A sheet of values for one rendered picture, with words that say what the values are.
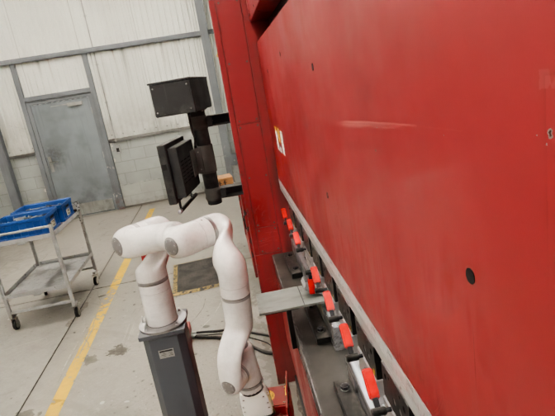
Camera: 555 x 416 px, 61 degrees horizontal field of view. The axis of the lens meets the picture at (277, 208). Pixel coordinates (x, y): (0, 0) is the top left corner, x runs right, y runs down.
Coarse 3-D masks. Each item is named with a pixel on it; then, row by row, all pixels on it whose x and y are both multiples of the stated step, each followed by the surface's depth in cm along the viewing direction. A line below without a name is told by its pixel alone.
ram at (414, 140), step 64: (320, 0) 93; (384, 0) 60; (448, 0) 44; (512, 0) 35; (320, 64) 104; (384, 64) 64; (448, 64) 47; (512, 64) 37; (320, 128) 117; (384, 128) 69; (448, 128) 49; (512, 128) 38; (320, 192) 134; (384, 192) 75; (448, 192) 52; (512, 192) 40; (320, 256) 157; (384, 256) 82; (448, 256) 55; (512, 256) 42; (384, 320) 90; (448, 320) 58; (512, 320) 44; (448, 384) 62; (512, 384) 46
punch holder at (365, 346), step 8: (360, 328) 113; (360, 336) 114; (360, 344) 116; (368, 344) 107; (360, 352) 117; (368, 352) 108; (376, 352) 103; (360, 360) 118; (368, 360) 110; (376, 360) 104; (360, 368) 120; (376, 368) 104; (376, 376) 105
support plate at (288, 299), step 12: (288, 288) 199; (300, 288) 197; (264, 300) 191; (276, 300) 190; (288, 300) 188; (300, 300) 186; (312, 300) 185; (324, 300) 183; (264, 312) 182; (276, 312) 182
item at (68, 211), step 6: (66, 198) 498; (36, 204) 495; (42, 204) 496; (48, 204) 497; (54, 204) 497; (60, 204) 487; (66, 204) 481; (18, 210) 479; (24, 210) 492; (30, 210) 462; (60, 210) 467; (66, 210) 479; (72, 210) 497; (60, 216) 468; (66, 216) 476; (60, 222) 470
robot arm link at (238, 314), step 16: (224, 304) 142; (240, 304) 140; (240, 320) 142; (224, 336) 145; (240, 336) 143; (224, 352) 142; (240, 352) 141; (224, 368) 141; (240, 368) 141; (224, 384) 143; (240, 384) 143
